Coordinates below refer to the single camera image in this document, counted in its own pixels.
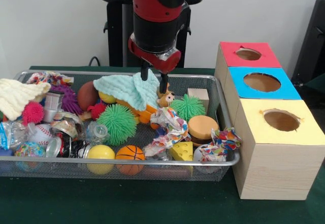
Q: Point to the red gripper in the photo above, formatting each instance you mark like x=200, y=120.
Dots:
x=152, y=57

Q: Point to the brown plush animal toy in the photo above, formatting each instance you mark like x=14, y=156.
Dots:
x=165, y=100

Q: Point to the mint green cloth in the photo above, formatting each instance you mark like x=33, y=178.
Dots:
x=127, y=89

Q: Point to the cream yellow cloth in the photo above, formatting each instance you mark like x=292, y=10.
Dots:
x=18, y=96

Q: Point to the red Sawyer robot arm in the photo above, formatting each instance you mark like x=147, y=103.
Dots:
x=157, y=5

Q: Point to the clear mesh bin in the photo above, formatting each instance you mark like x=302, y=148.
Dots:
x=101, y=172

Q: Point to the wooden box with three holes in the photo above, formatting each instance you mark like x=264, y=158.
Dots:
x=274, y=158

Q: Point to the orange yellow plastic toy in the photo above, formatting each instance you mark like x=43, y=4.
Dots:
x=146, y=115

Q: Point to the green spiky ball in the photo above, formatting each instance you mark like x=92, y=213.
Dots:
x=188, y=106
x=117, y=123

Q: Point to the light wooden cube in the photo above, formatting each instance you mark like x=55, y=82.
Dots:
x=200, y=96

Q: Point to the colourful patterned fabric toy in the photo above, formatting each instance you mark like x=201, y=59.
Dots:
x=165, y=127

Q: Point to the brown toy football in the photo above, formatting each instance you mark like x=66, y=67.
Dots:
x=87, y=96

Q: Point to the small basketball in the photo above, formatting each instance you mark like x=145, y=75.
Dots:
x=201, y=129

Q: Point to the yellow cone toy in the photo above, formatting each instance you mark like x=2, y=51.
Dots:
x=181, y=151

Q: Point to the bright orange mini basketball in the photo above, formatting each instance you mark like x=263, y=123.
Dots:
x=130, y=155

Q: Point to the purple spiky ball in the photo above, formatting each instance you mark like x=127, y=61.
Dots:
x=67, y=99

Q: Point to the colourful crinkled packet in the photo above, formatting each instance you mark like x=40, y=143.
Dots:
x=218, y=145

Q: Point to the yellow ball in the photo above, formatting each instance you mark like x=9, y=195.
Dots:
x=101, y=155

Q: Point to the pink spiky ball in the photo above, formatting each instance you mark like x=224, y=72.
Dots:
x=33, y=112

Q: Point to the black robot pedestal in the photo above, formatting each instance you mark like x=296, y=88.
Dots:
x=117, y=41

